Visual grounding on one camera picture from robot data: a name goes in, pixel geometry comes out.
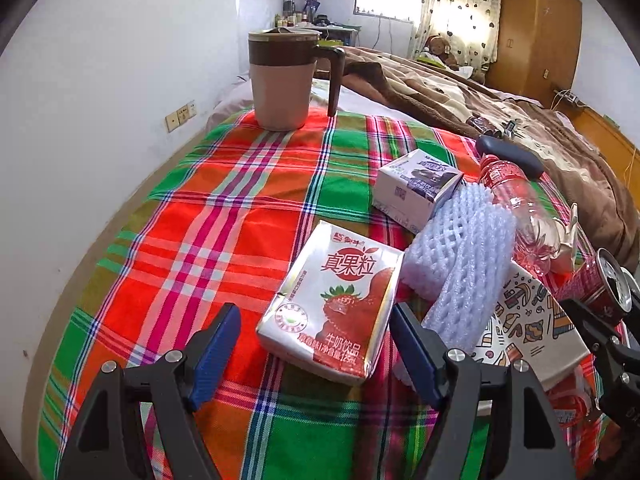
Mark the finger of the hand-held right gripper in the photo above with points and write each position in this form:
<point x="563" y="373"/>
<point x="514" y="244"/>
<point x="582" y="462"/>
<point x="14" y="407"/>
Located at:
<point x="600" y="340"/>

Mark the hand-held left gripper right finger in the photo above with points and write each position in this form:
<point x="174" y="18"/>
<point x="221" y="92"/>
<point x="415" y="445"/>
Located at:
<point x="412" y="355"/>

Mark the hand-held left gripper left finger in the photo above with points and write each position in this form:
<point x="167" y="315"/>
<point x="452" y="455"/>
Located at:
<point x="220" y="350"/>

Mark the red drink can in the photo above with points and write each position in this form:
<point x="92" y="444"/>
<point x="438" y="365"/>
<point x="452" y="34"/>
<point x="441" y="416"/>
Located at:
<point x="590" y="285"/>

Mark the patterned paper cup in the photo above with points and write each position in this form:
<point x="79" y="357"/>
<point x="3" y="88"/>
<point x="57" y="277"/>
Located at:
<point x="530" y="325"/>

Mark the strawberry milk carton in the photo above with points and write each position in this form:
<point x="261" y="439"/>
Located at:
<point x="330" y="310"/>

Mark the white foam fruit net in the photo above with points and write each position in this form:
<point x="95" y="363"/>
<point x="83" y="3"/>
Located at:
<point x="460" y="240"/>

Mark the white purple small box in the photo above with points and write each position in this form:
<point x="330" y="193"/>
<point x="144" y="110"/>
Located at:
<point x="405" y="190"/>

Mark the colourful plaid cloth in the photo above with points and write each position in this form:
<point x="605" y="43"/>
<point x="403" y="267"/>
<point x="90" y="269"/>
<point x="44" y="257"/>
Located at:
<point x="225" y="220"/>

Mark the clear bottle with red label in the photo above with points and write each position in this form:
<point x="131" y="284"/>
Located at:
<point x="520" y="210"/>

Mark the dark blue glasses case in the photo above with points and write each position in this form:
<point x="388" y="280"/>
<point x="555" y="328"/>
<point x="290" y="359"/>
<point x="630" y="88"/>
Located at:
<point x="510" y="152"/>

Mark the wooden headboard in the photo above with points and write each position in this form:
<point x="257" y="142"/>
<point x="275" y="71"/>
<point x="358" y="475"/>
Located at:
<point x="600" y="130"/>

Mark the brown plush blanket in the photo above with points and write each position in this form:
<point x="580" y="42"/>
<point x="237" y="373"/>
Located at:
<point x="550" y="125"/>

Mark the dark snack packet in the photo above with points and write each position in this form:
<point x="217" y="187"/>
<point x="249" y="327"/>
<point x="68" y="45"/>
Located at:
<point x="479" y="122"/>

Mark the white power strip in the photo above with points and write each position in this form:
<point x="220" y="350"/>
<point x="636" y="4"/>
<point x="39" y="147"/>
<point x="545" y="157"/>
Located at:
<point x="567" y="96"/>

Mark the beige brown lidded mug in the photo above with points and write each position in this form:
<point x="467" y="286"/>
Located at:
<point x="280" y="90"/>

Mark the brown teddy bear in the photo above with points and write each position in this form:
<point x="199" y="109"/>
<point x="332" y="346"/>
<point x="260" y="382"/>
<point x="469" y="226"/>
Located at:
<point x="440" y="47"/>

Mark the wooden wardrobe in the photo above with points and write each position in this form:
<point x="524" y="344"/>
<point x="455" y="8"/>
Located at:
<point x="535" y="35"/>

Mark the cluster of toiletry bottles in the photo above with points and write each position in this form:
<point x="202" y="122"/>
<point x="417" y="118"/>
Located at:
<point x="292" y="15"/>

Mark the patterned curtain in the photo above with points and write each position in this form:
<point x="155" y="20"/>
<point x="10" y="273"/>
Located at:
<point x="460" y="0"/>

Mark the wall socket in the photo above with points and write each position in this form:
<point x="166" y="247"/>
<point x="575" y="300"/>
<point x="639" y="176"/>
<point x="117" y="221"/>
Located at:
<point x="180" y="116"/>

